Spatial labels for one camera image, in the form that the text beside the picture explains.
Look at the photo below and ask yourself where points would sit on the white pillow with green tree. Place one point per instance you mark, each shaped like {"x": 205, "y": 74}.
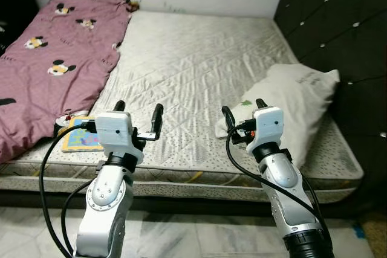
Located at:
{"x": 296, "y": 101}

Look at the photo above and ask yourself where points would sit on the pink cartoon mouse blanket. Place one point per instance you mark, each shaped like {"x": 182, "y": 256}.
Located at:
{"x": 54, "y": 89}

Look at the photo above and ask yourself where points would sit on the white quilted mattress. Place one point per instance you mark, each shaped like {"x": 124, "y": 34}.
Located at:
{"x": 193, "y": 58}

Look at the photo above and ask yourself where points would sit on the black fabric furniture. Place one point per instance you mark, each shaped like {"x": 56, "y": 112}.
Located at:
{"x": 12, "y": 4}

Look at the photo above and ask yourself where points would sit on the blue tape piece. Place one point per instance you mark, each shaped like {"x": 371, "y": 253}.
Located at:
{"x": 359, "y": 231}

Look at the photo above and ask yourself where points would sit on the brown woven floor mat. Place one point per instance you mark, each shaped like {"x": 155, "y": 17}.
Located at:
{"x": 376, "y": 237}

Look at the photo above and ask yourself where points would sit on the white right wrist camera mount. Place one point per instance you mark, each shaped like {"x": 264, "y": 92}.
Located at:
{"x": 269, "y": 125}

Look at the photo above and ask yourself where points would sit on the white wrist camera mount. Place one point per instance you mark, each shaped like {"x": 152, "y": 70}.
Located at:
{"x": 269, "y": 125}
{"x": 115, "y": 131}

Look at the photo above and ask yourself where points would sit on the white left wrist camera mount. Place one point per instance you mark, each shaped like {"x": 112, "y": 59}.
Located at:
{"x": 115, "y": 131}

